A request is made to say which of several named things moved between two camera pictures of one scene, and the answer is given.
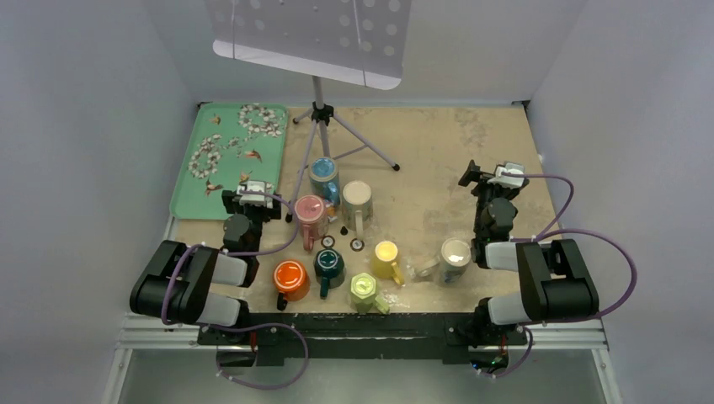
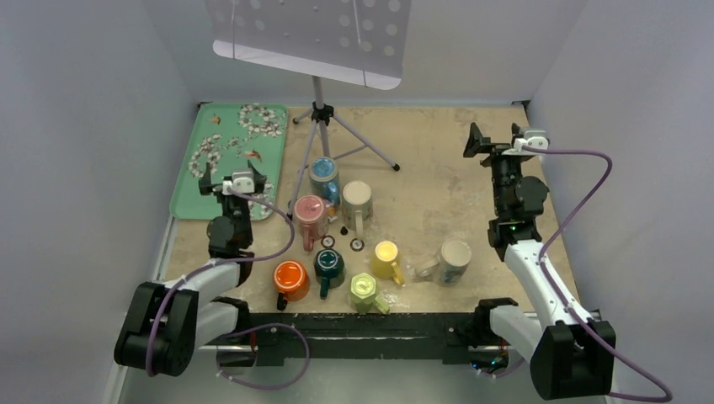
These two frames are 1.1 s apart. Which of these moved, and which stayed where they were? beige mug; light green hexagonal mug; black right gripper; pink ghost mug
Moved: black right gripper
Stayed: pink ghost mug; light green hexagonal mug; beige mug
